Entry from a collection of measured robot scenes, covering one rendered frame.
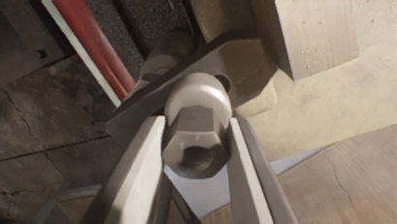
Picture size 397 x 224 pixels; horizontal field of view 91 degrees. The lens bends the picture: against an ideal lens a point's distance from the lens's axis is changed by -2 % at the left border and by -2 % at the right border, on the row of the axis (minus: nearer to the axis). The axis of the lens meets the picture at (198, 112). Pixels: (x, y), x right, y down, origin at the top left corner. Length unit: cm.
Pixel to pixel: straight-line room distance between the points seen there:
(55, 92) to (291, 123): 153
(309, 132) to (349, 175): 28
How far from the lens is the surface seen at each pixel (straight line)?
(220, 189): 56
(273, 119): 20
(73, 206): 200
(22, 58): 141
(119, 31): 38
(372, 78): 22
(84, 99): 153
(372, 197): 48
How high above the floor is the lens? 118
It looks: 61 degrees down
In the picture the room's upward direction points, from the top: 177 degrees counter-clockwise
